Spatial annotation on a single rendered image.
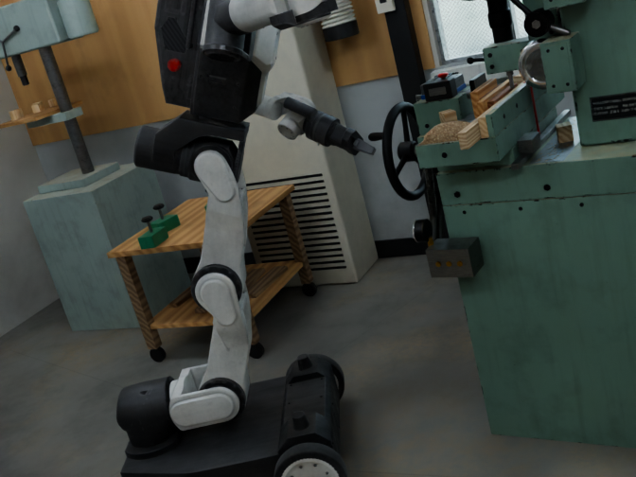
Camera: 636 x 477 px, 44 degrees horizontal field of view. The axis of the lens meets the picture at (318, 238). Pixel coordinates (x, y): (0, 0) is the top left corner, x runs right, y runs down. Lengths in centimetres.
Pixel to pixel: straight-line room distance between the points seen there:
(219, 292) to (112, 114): 236
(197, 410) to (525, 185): 111
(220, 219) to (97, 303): 197
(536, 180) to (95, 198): 231
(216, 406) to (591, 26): 141
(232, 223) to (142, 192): 192
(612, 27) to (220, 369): 137
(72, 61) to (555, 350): 311
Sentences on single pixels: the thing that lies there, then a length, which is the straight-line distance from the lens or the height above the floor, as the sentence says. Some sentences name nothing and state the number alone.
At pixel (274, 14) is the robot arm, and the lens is 167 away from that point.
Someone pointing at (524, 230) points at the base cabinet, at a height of 63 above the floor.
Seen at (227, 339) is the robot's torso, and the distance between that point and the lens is 228.
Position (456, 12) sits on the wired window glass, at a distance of 357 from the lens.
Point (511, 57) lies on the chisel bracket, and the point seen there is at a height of 104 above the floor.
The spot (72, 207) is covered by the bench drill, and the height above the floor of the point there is 64.
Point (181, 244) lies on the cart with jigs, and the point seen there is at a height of 53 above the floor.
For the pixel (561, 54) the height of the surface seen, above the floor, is 105.
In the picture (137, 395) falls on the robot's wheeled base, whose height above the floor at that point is 35.
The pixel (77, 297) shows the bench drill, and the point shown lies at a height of 18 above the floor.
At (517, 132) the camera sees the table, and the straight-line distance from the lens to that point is 206.
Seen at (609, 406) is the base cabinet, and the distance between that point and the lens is 226.
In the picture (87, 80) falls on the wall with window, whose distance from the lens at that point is 447.
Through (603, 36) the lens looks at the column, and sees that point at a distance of 200.
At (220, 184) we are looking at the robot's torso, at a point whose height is 91.
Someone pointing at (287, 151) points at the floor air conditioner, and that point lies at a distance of 358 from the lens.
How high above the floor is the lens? 135
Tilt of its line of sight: 18 degrees down
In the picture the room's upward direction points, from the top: 15 degrees counter-clockwise
